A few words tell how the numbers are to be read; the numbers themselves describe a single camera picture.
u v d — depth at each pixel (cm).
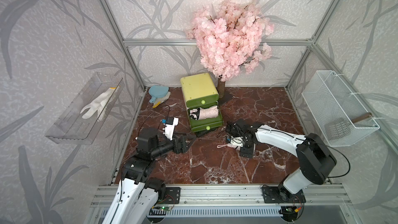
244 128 70
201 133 92
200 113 89
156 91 119
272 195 72
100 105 64
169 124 60
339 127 72
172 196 72
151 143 50
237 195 75
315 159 44
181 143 59
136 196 46
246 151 77
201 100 88
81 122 63
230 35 74
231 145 88
